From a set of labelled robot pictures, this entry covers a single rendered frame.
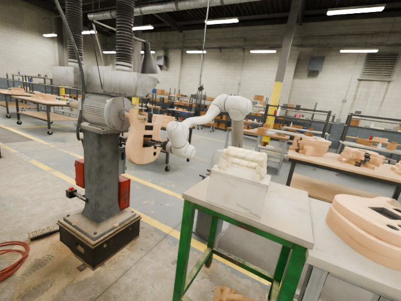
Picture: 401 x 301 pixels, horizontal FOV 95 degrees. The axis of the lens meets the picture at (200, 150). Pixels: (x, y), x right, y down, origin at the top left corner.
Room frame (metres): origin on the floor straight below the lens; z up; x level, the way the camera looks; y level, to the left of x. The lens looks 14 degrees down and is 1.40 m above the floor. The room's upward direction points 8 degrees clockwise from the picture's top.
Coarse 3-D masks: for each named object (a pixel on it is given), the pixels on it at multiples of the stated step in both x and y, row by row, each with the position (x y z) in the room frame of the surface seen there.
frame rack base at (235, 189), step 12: (216, 168) 0.86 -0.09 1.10; (228, 168) 0.88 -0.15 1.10; (240, 168) 0.91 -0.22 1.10; (216, 180) 0.83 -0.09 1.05; (228, 180) 0.80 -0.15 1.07; (240, 180) 0.78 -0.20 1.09; (252, 180) 0.76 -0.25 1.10; (264, 180) 0.78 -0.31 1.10; (216, 192) 0.82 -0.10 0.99; (228, 192) 0.80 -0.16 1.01; (240, 192) 0.78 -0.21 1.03; (252, 192) 0.76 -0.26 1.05; (264, 192) 0.74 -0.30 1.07; (216, 204) 0.82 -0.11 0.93; (228, 204) 0.80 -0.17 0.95; (240, 204) 0.77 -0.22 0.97; (252, 204) 0.75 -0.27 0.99; (252, 216) 0.75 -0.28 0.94
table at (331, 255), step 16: (320, 208) 0.98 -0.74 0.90; (320, 224) 0.82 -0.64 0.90; (320, 240) 0.69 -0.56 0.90; (336, 240) 0.71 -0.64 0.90; (320, 256) 0.60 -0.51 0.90; (336, 256) 0.61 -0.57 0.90; (352, 256) 0.62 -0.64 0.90; (320, 272) 0.61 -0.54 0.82; (336, 272) 0.56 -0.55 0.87; (352, 272) 0.54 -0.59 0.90; (368, 272) 0.55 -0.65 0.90; (384, 272) 0.56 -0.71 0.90; (400, 272) 0.57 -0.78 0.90; (304, 288) 0.63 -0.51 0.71; (320, 288) 0.60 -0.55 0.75; (368, 288) 0.55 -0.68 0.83; (384, 288) 0.50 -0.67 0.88; (400, 288) 0.50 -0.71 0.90
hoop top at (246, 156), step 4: (224, 152) 0.83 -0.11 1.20; (228, 152) 0.82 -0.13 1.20; (232, 152) 0.82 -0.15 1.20; (236, 152) 0.81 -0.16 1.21; (240, 152) 0.81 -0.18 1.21; (232, 156) 0.82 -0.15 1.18; (236, 156) 0.81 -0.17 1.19; (240, 156) 0.80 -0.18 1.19; (244, 156) 0.79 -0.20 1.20; (248, 156) 0.79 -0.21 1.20; (252, 156) 0.78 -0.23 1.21; (256, 156) 0.78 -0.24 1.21; (260, 156) 0.78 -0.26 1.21; (248, 160) 0.79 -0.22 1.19; (252, 160) 0.78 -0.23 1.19; (256, 160) 0.77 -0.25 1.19; (260, 160) 0.77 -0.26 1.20; (264, 160) 0.77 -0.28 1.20
